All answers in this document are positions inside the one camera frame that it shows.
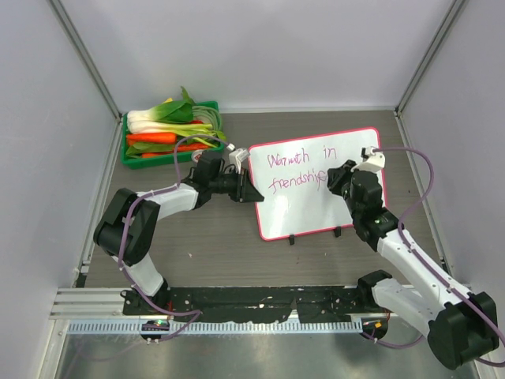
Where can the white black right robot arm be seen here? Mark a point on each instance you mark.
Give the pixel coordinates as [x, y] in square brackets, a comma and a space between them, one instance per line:
[459, 326]

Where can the green leaf vegetable toy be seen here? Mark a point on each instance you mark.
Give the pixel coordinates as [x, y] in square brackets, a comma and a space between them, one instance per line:
[138, 149]

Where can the bok choy toy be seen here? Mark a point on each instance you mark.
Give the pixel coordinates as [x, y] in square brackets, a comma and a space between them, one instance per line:
[169, 112]

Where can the pink framed whiteboard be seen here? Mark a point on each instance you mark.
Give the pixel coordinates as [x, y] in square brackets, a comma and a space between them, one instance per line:
[291, 175]

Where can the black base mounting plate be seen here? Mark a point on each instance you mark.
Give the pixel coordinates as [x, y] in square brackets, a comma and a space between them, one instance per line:
[266, 305]

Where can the orange carrot toy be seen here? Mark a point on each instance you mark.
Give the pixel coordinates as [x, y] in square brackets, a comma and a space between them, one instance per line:
[157, 138]

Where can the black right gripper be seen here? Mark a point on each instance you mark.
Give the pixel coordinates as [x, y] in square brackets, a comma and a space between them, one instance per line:
[338, 175]

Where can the black right whiteboard stand foot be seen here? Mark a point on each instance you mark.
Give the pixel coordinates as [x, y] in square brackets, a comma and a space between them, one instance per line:
[337, 232]

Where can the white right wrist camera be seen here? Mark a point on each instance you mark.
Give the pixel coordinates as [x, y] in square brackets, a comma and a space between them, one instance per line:
[372, 161]

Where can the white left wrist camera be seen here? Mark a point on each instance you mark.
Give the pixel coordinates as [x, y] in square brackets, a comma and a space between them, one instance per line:
[237, 156]

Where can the green onion toy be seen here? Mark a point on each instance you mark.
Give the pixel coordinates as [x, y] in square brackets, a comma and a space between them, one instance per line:
[200, 133]

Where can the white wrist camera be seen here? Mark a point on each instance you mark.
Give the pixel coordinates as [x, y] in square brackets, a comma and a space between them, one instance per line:
[237, 156]
[372, 161]

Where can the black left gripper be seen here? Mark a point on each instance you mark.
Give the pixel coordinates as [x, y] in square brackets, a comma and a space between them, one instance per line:
[245, 190]

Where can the green plastic tray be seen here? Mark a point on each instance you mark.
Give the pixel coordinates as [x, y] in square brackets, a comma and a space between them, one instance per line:
[208, 112]

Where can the blue silver energy drink can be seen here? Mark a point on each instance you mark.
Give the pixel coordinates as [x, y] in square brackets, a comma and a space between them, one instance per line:
[196, 155]

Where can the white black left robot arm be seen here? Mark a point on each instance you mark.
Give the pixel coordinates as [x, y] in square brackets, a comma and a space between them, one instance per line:
[127, 227]

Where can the white slotted cable duct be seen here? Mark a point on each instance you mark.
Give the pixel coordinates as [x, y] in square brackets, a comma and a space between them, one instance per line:
[157, 326]

